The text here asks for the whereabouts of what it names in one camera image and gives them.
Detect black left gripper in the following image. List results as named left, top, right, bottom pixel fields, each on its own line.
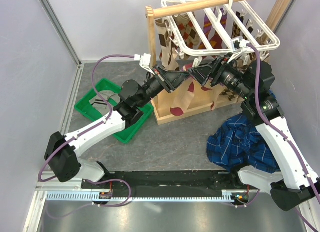
left=137, top=64, right=192, bottom=108

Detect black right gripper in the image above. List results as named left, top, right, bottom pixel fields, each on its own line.
left=187, top=52, right=255, bottom=99

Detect beige sock maroon toe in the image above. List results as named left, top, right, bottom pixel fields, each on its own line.
left=170, top=77, right=195, bottom=116

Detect beige sock maroon purple stripes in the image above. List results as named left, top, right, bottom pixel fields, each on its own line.
left=201, top=84, right=225, bottom=111

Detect white plastic clip hanger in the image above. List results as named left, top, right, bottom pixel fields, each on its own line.
left=160, top=0, right=281, bottom=66

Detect green plastic tray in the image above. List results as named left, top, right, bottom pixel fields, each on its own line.
left=74, top=78, right=154, bottom=144

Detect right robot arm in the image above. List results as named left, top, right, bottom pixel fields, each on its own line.
left=187, top=56, right=320, bottom=211

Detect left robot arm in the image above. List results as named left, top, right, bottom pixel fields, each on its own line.
left=44, top=65, right=189, bottom=188

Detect wooden clothes rack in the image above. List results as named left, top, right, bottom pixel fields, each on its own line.
left=146, top=0, right=292, bottom=124

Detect brown argyle sock left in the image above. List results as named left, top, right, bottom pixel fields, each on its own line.
left=221, top=88, right=239, bottom=101

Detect cream brown striped sock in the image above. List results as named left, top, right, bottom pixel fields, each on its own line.
left=155, top=18, right=172, bottom=69

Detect grey sock black stripes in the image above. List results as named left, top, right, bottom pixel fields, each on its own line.
left=89, top=90, right=120, bottom=110

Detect blue plaid shirt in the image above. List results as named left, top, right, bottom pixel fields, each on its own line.
left=206, top=113, right=280, bottom=173

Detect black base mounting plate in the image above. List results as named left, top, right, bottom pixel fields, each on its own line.
left=81, top=170, right=255, bottom=191

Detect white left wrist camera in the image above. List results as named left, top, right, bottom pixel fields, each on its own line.
left=134, top=53, right=154, bottom=74

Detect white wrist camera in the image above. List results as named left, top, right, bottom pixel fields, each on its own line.
left=228, top=36, right=250, bottom=63
left=134, top=53, right=154, bottom=74

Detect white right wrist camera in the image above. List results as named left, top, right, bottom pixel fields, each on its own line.
left=228, top=36, right=250, bottom=63

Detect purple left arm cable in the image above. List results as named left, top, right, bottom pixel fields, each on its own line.
left=38, top=54, right=137, bottom=183

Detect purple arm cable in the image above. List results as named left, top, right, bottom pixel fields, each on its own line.
left=38, top=54, right=137, bottom=183
left=246, top=43, right=320, bottom=232

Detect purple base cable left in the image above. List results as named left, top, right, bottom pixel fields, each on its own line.
left=46, top=179, right=133, bottom=219

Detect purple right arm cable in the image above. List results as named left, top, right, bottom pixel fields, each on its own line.
left=246, top=43, right=320, bottom=232

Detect blue slotted cable duct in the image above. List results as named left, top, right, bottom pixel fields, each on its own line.
left=46, top=191, right=239, bottom=202

